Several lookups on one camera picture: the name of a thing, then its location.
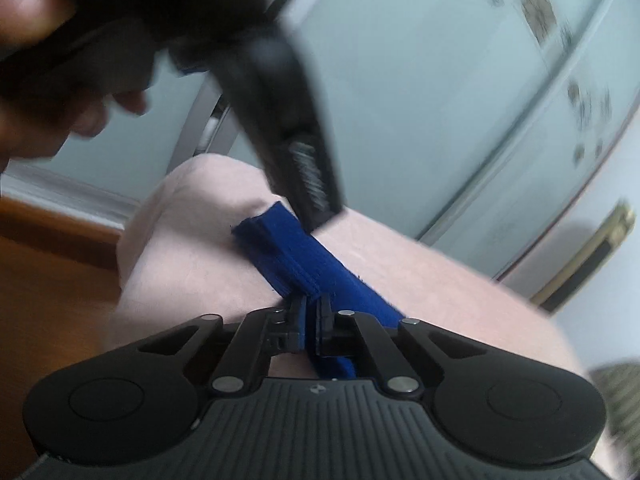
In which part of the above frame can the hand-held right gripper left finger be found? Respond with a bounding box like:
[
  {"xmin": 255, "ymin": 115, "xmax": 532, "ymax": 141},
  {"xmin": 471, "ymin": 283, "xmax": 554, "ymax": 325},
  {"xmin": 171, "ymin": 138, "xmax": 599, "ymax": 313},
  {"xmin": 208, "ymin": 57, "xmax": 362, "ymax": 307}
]
[{"xmin": 135, "ymin": 296, "xmax": 307, "ymax": 394}]

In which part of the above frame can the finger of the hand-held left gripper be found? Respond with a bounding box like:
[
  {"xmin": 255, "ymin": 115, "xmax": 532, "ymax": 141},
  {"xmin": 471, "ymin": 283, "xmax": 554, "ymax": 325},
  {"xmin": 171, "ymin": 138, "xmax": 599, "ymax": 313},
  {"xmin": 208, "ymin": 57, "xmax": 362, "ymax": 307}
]
[{"xmin": 167, "ymin": 35, "xmax": 222, "ymax": 77}]

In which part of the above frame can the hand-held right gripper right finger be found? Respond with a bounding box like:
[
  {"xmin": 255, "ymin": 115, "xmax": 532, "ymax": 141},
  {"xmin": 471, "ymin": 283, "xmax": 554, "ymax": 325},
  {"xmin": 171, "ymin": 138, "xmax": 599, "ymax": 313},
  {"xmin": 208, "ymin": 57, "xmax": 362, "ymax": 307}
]
[{"xmin": 310, "ymin": 294, "xmax": 481, "ymax": 395}]

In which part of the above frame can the blue knitted cloth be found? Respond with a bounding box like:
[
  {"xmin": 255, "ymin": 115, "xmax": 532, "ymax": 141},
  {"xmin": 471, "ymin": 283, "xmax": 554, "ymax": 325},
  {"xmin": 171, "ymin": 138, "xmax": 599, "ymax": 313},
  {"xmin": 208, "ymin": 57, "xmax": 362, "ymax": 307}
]
[{"xmin": 231, "ymin": 202, "xmax": 408, "ymax": 382}]

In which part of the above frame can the person's left hand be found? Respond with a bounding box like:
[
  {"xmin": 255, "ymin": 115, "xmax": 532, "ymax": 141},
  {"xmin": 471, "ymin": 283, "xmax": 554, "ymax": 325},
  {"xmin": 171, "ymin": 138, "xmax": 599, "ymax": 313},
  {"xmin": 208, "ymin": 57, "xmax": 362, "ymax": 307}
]
[{"xmin": 0, "ymin": 0, "xmax": 151, "ymax": 176}]

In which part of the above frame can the bed with pink sheet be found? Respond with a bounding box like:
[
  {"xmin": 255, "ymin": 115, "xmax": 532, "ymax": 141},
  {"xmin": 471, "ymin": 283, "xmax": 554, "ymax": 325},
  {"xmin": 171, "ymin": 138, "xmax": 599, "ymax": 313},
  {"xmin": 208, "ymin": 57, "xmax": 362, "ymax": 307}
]
[{"xmin": 107, "ymin": 152, "xmax": 621, "ymax": 480}]

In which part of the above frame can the glass sliding door wardrobe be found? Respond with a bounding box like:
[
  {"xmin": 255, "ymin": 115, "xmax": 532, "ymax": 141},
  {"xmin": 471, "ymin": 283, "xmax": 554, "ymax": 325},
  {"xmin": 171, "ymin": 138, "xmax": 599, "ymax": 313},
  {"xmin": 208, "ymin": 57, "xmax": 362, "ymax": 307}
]
[{"xmin": 0, "ymin": 0, "xmax": 640, "ymax": 283}]

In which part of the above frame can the gold floor air conditioner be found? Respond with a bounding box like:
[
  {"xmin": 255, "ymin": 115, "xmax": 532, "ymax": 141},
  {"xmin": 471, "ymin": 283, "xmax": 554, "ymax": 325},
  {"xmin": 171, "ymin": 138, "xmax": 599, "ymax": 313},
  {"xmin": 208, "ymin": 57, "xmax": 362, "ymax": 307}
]
[{"xmin": 530, "ymin": 199, "xmax": 637, "ymax": 313}]

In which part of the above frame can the olive padded headboard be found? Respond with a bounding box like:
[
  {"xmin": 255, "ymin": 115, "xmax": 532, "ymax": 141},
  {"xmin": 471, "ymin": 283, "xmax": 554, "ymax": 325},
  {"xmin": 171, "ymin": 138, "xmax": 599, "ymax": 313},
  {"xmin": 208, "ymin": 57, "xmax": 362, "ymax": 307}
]
[{"xmin": 587, "ymin": 360, "xmax": 640, "ymax": 466}]

